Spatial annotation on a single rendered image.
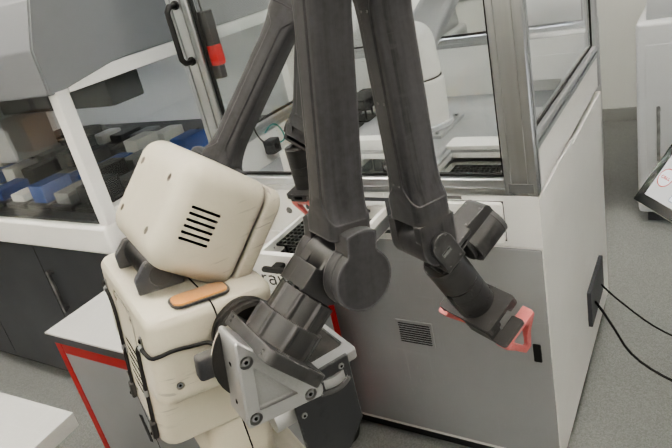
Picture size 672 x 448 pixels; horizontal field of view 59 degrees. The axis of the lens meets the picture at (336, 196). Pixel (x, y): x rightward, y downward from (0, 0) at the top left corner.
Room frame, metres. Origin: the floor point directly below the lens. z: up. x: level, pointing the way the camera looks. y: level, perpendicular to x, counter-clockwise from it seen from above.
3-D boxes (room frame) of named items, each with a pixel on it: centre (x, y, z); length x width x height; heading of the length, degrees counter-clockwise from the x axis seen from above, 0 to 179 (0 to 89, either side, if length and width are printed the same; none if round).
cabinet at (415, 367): (1.96, -0.33, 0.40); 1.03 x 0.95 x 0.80; 55
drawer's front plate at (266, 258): (1.33, 0.17, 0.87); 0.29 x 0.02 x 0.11; 55
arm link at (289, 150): (1.38, 0.06, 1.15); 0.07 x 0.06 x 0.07; 144
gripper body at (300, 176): (1.38, 0.06, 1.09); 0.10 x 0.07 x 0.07; 146
